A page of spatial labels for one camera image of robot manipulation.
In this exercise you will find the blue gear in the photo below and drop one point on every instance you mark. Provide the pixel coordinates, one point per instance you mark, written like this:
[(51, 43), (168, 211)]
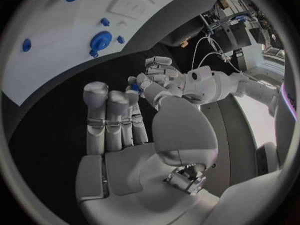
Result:
[(100, 40)]

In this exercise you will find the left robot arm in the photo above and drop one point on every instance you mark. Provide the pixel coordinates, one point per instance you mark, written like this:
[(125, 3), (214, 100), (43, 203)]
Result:
[(204, 82)]

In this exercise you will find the white task board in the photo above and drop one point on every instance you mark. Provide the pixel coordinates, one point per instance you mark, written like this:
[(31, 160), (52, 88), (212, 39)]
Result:
[(58, 31)]

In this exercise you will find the blue plug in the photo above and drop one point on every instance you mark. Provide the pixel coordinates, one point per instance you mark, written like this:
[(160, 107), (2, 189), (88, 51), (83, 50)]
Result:
[(136, 87)]

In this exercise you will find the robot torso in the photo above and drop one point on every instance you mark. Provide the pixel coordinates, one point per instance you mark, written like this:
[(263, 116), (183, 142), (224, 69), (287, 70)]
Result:
[(248, 120)]

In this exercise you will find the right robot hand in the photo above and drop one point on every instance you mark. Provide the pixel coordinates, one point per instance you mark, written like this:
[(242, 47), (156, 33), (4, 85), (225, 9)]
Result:
[(131, 168)]

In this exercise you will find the equipment rack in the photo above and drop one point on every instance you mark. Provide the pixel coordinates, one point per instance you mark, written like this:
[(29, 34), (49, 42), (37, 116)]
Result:
[(234, 31)]

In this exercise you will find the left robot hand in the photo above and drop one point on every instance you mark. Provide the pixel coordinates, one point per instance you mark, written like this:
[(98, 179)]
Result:
[(164, 86)]

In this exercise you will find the blue peg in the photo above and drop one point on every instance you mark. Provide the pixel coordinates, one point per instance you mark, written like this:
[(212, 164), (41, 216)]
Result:
[(120, 39), (26, 45), (105, 21)]

